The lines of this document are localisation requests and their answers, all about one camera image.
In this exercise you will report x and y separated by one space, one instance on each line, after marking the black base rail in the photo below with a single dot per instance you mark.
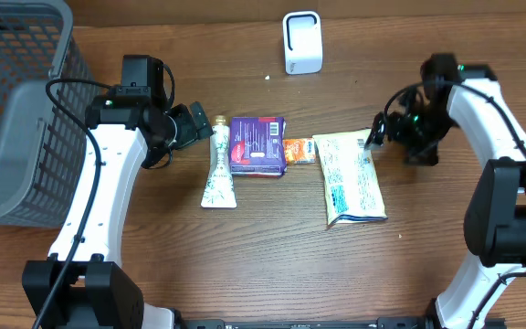
304 324

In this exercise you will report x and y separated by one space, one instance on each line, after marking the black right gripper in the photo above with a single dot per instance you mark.
427 149

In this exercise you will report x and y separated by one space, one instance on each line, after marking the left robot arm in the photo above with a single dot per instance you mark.
134 125

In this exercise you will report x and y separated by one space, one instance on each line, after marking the purple red pad package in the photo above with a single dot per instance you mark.
256 146

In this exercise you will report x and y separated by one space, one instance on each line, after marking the white barcode scanner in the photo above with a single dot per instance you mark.
302 40

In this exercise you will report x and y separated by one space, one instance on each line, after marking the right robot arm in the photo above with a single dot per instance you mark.
468 97

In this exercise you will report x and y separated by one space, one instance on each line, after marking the dark grey plastic basket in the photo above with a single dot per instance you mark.
43 76

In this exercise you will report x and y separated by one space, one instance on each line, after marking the yellow snack bag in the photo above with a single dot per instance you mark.
351 187

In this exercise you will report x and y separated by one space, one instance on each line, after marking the small orange snack packet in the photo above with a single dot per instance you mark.
299 151

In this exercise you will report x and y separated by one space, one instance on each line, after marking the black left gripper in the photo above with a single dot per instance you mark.
190 131

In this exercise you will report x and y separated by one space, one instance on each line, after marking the white tube item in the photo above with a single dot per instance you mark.
219 189

